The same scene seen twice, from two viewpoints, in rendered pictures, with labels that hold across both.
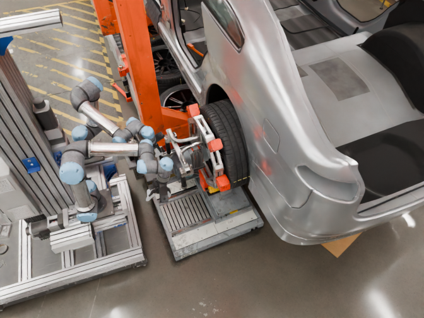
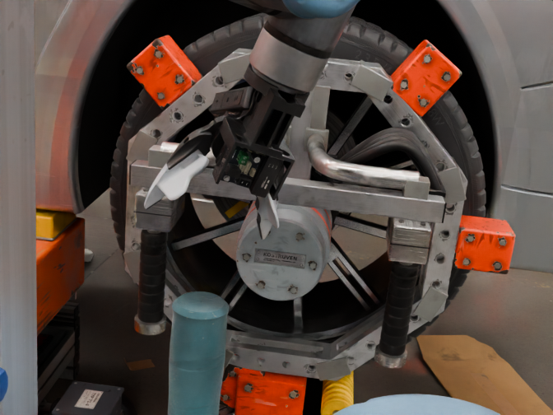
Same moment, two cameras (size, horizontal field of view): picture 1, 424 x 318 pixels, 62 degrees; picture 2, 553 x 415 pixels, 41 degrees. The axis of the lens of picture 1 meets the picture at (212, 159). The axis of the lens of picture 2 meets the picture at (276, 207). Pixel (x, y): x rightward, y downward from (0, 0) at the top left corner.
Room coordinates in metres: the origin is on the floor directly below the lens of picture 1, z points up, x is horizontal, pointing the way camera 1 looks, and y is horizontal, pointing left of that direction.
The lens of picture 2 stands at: (1.21, 1.10, 1.25)
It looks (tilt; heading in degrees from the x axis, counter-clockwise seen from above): 18 degrees down; 296
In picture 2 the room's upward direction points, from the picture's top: 6 degrees clockwise
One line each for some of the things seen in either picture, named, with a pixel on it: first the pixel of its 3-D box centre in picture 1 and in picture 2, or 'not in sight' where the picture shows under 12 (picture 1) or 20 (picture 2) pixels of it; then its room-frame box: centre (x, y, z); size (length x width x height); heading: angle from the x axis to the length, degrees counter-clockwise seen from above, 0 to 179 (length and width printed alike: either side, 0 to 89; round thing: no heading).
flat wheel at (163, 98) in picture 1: (189, 112); not in sight; (2.60, 0.22, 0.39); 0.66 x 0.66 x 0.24
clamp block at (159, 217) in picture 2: (170, 137); (160, 202); (1.78, 0.31, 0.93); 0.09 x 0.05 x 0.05; 112
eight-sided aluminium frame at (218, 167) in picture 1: (204, 151); (290, 221); (1.70, 0.05, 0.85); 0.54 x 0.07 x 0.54; 22
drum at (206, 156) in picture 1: (195, 154); (285, 236); (1.67, 0.12, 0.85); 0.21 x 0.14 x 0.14; 112
